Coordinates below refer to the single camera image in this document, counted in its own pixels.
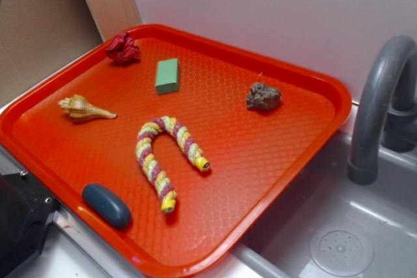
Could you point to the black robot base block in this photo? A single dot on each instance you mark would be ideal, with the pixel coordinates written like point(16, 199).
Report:
point(27, 209)

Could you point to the orange plastic tray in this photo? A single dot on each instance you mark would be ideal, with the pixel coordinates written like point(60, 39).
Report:
point(254, 155)

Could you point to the brown lumpy rock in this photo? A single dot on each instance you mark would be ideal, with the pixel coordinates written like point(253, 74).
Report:
point(263, 97)

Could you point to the green rectangular block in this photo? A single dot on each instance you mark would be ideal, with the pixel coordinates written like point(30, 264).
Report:
point(167, 76)

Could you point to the crumpled red cloth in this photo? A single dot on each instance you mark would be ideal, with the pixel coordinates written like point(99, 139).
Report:
point(122, 49)

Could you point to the tan spiral seashell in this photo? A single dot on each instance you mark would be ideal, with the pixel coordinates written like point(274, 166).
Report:
point(79, 109)

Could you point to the dark blue oval stone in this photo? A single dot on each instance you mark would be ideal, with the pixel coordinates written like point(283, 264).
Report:
point(108, 205)

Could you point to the grey toy sink basin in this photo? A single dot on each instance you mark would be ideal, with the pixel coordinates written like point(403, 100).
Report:
point(322, 194)

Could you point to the grey plastic faucet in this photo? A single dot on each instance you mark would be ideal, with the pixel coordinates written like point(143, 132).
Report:
point(386, 116)

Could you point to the round grey sink drain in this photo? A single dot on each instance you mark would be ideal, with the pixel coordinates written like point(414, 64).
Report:
point(341, 250)

